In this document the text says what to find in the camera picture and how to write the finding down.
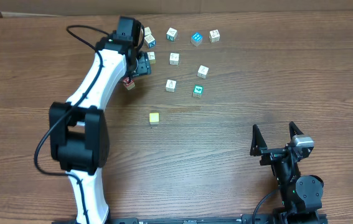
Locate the red letter E block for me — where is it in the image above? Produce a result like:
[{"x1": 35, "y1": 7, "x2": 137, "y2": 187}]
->
[{"x1": 123, "y1": 77, "x2": 135, "y2": 90}]

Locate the yellow-topped wooden block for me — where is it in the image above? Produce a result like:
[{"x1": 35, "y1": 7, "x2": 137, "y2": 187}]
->
[{"x1": 149, "y1": 113, "x2": 159, "y2": 125}]

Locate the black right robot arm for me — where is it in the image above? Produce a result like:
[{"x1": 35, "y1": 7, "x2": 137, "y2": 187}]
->
[{"x1": 249, "y1": 122, "x2": 327, "y2": 224}]

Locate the yellow-framed picture block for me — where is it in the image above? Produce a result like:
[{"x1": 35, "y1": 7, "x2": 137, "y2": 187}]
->
[{"x1": 147, "y1": 52, "x2": 156, "y2": 64}]

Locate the yellow-sided anchor block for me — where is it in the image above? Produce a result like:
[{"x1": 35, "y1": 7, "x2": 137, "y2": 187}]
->
[{"x1": 197, "y1": 65, "x2": 209, "y2": 79}]

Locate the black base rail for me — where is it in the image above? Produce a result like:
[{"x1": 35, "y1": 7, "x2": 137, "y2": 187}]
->
[{"x1": 51, "y1": 213, "x2": 329, "y2": 224}]

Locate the plain hourglass picture block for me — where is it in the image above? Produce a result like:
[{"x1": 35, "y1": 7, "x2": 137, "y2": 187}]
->
[{"x1": 209, "y1": 29, "x2": 220, "y2": 43}]

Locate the green-sided picture block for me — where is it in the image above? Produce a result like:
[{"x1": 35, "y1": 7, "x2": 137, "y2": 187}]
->
[{"x1": 166, "y1": 27, "x2": 177, "y2": 42}]

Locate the green letter E block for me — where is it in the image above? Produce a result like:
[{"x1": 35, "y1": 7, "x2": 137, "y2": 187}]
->
[{"x1": 169, "y1": 52, "x2": 180, "y2": 65}]

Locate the light blue topped block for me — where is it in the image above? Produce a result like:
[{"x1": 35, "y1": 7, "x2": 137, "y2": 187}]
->
[{"x1": 191, "y1": 32, "x2": 203, "y2": 47}]

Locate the blue-sided wooden block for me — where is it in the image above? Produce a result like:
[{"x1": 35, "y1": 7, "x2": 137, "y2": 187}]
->
[{"x1": 166, "y1": 80, "x2": 177, "y2": 93}]

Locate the plain wooden block behind X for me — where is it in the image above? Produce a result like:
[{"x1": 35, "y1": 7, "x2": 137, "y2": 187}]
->
[{"x1": 144, "y1": 27, "x2": 151, "y2": 36}]

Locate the blue letter X block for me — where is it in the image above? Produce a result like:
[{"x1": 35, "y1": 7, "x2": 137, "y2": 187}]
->
[{"x1": 144, "y1": 34, "x2": 156, "y2": 49}]

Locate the green number 4 block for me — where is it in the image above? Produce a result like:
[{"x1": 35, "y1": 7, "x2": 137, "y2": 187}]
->
[{"x1": 192, "y1": 85, "x2": 204, "y2": 98}]

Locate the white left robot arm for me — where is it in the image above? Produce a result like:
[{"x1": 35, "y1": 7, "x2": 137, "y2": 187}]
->
[{"x1": 43, "y1": 16, "x2": 151, "y2": 223}]

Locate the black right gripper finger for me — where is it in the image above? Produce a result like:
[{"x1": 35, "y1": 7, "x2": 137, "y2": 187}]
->
[
  {"x1": 250, "y1": 124, "x2": 268, "y2": 156},
  {"x1": 289, "y1": 121, "x2": 303, "y2": 139}
]

